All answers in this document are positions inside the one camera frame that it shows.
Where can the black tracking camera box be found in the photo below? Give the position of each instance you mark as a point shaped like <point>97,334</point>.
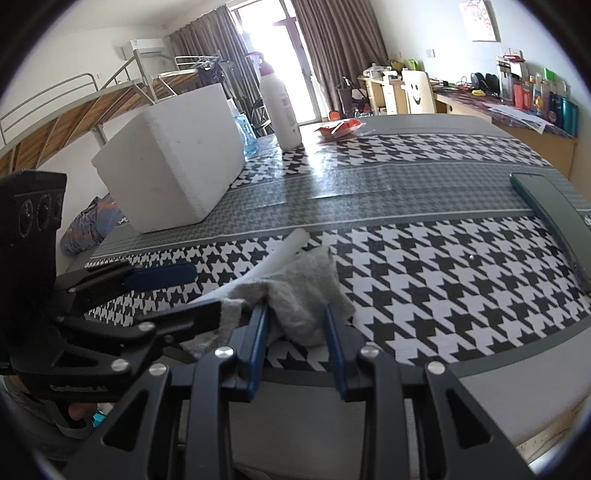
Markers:
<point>31,209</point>

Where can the black headphones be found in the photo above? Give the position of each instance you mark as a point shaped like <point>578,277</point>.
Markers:
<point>488,83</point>

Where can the red snack packet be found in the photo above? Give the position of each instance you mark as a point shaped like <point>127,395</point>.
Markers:
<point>339,129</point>

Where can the left brown curtain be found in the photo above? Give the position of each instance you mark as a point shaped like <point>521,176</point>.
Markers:
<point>215,34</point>

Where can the blue plaid bedding bundle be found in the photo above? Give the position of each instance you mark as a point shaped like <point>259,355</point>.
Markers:
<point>91,226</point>

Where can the dark green smartphone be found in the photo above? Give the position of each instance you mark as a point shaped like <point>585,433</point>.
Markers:
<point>557,213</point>

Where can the white styrofoam box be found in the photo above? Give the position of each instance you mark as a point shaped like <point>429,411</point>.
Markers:
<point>171,164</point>

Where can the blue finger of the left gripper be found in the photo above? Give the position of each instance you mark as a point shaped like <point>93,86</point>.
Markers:
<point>160,277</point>

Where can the metal bunk bed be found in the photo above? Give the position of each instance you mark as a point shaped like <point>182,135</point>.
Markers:
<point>46,123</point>

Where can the grey sock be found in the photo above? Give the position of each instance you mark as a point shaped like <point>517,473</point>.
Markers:
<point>299,292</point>

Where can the wooden chair smiley face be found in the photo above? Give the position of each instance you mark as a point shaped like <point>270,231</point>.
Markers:
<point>409,93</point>

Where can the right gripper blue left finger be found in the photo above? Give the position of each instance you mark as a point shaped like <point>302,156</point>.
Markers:
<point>256,341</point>

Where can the white plastic bag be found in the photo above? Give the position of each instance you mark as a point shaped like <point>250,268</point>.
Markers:
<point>281,255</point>

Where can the white air conditioner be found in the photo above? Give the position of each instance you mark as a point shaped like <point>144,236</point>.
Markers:
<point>146,46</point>

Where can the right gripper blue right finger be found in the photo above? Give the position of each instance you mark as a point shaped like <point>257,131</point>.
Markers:
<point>334,334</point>

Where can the papers on desk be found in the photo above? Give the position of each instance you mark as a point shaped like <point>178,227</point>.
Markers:
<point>512,116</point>

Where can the brown curtain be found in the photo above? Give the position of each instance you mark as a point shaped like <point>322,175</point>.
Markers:
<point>215,34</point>
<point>343,38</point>

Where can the wooden desk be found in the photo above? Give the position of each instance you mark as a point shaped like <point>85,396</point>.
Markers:
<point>559,150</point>

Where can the right brown curtain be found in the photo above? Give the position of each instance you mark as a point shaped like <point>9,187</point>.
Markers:
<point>343,38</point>

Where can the white pump bottle red top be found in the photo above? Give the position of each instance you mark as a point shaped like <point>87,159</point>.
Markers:
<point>278,105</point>

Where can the clear water bottle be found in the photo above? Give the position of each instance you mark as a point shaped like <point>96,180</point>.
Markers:
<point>249,140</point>

